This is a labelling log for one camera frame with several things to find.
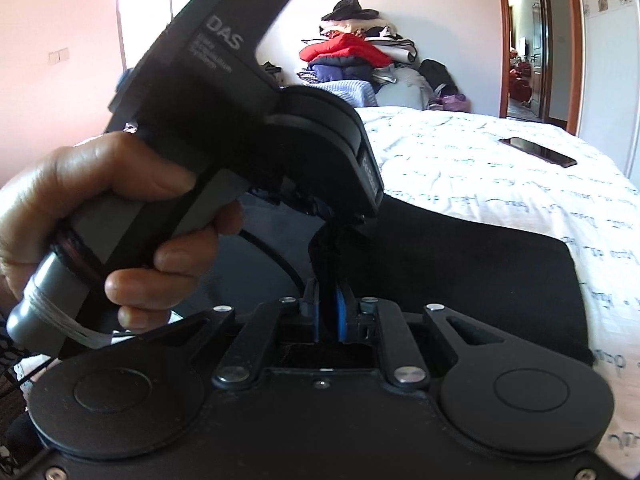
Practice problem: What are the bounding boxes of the black pants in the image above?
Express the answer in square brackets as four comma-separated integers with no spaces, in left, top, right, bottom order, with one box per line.
[179,192,596,366]

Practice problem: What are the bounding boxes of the person's left hand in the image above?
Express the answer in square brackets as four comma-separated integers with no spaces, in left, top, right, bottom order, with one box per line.
[1,131,243,332]

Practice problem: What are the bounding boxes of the red jacket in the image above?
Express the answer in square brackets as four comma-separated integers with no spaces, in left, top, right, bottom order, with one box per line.
[299,34,393,68]

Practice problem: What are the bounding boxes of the blue striped blanket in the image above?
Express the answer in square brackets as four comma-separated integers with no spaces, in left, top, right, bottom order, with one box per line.
[311,80,378,108]

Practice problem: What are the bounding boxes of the pile of clothes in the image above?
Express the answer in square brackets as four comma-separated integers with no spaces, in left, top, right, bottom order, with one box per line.
[259,0,471,113]

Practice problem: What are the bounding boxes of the black hat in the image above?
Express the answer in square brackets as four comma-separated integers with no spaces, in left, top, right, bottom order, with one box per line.
[321,0,380,21]

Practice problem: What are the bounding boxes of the white script-print bed sheet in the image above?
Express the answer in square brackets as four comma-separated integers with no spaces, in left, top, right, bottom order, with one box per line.
[12,105,640,478]

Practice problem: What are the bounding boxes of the black smartphone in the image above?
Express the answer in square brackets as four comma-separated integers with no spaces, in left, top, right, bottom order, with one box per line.
[499,136,577,168]

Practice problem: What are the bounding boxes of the brown wooden door frame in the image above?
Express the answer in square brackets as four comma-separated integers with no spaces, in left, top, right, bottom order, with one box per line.
[499,0,584,136]

